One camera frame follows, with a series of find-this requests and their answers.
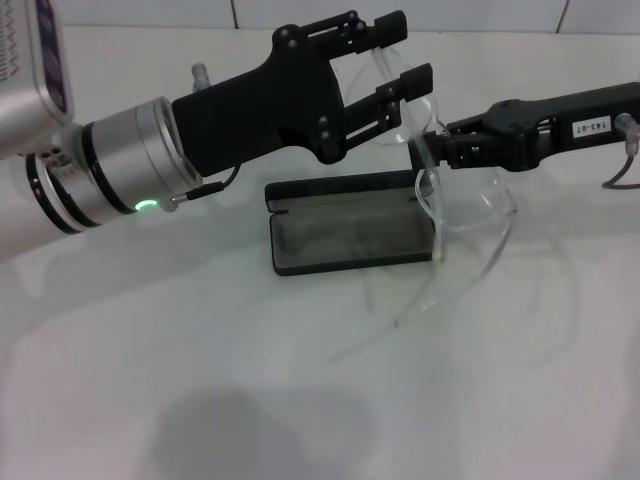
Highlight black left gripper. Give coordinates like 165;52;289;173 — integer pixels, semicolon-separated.
171;9;409;180

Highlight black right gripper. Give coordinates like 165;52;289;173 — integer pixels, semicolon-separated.
325;62;640;174

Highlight clear white glasses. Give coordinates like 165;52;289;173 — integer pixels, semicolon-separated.
344;47;520;327

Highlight black glasses case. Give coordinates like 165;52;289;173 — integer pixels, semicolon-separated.
263;168;442;278

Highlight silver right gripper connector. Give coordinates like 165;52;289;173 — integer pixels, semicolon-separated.
616;112;640;157

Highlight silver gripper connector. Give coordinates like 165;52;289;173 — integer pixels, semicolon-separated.
189;61;212;94
616;112;640;157

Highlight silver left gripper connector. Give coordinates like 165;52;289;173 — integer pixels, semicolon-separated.
189;61;212;94

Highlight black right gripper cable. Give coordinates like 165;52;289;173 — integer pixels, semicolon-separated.
601;148;640;192

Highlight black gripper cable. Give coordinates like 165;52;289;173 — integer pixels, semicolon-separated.
601;148;640;192
164;164;242;212

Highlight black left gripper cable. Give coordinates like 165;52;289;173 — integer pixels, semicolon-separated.
164;164;242;212

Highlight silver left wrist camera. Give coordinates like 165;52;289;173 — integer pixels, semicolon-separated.
0;0;76;162

